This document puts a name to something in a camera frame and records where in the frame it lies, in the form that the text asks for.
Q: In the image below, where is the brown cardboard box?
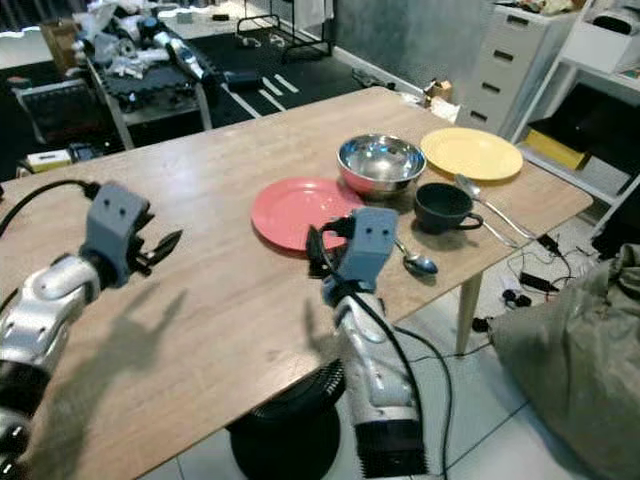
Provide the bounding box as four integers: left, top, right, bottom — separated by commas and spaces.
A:
40, 18, 83, 77

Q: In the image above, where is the cart with robot parts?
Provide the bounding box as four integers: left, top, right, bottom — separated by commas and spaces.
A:
82, 0, 226, 151

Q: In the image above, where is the yellow plate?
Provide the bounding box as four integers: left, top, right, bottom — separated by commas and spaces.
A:
420, 127, 525, 183

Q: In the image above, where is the small steel spoon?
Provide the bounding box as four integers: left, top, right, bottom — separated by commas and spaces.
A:
395, 240, 440, 277

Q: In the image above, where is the flat yellow box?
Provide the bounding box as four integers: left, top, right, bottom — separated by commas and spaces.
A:
520, 128, 592, 172

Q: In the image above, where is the olive green bag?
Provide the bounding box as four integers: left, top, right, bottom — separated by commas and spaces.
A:
490, 245, 640, 480

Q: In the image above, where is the pink plate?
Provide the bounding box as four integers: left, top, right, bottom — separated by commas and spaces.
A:
250, 177, 367, 252

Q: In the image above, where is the white shelf unit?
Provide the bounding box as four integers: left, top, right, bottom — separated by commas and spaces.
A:
510, 0, 640, 236

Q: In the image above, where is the steel bowl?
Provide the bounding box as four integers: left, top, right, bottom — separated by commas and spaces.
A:
337, 134, 427, 199

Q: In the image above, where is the steel fork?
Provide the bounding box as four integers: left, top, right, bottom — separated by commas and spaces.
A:
480, 218, 523, 250

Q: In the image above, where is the black cup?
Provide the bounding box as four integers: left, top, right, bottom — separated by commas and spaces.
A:
413, 182, 487, 236

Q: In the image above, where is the black power strip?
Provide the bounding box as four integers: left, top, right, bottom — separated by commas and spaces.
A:
536, 233, 566, 257

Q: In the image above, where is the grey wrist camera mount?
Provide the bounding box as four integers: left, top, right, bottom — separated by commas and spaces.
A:
335, 207, 400, 293
82, 183, 152, 287

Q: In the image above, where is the black metal rack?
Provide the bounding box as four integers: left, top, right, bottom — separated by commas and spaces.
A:
236, 0, 337, 63

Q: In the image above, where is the black round stool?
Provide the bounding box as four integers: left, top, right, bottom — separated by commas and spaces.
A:
225, 360, 348, 480

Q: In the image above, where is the yellow and white device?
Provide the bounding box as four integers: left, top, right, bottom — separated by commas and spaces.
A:
25, 148, 74, 174

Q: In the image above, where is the large steel spoon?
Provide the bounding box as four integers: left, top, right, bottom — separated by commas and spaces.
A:
454, 174, 539, 242

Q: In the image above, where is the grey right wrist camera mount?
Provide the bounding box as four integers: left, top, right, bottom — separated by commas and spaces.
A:
335, 207, 400, 293

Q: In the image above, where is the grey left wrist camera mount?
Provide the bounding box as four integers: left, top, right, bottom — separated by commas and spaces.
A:
82, 183, 152, 287

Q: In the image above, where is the black crate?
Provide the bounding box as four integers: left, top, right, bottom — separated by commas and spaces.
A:
15, 80, 108, 147

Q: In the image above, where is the small brown toy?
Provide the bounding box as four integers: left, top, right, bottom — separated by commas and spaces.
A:
423, 80, 454, 107

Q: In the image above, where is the wooden table leg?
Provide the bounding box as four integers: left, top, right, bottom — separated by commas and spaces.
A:
455, 270, 484, 357

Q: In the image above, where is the white drawer cabinet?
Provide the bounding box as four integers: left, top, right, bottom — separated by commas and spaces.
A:
455, 4, 578, 133

